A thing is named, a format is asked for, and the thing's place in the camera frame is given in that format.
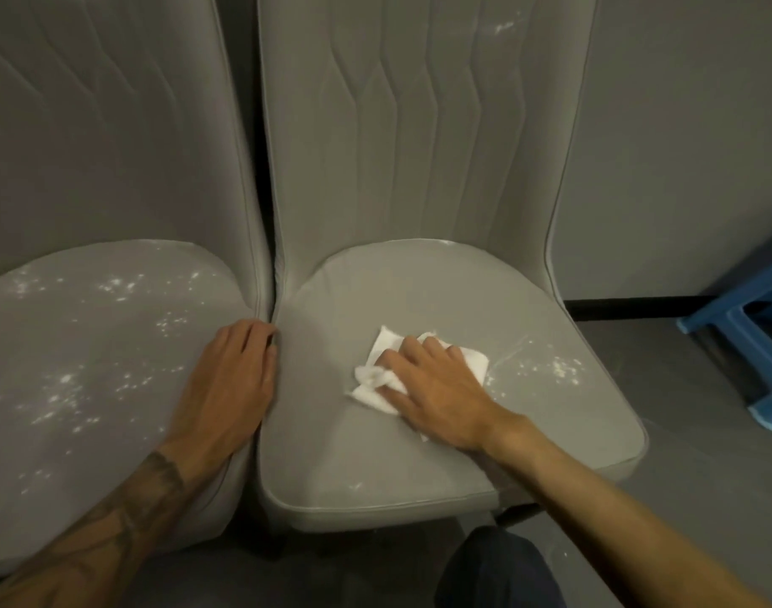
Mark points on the person's left hand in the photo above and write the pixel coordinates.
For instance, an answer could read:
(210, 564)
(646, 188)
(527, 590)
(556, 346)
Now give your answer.
(227, 392)

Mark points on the person's right hand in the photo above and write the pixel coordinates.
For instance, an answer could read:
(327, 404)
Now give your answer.
(449, 398)

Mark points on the white cleaning cloth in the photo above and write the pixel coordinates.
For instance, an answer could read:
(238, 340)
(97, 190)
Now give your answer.
(367, 392)

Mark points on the grey padded chair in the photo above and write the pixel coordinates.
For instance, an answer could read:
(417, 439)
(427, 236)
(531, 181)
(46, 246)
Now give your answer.
(392, 151)
(94, 341)

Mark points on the person's left forearm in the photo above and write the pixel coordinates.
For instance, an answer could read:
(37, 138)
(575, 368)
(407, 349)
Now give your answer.
(101, 531)

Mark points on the person's right forearm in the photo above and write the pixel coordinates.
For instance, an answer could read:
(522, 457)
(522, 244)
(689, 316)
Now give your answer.
(626, 525)

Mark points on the dark blue trouser leg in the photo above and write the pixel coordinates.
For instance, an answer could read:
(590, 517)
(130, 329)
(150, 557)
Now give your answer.
(493, 569)

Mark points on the blue plastic stool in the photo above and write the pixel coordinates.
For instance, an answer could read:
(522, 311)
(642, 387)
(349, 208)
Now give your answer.
(740, 335)

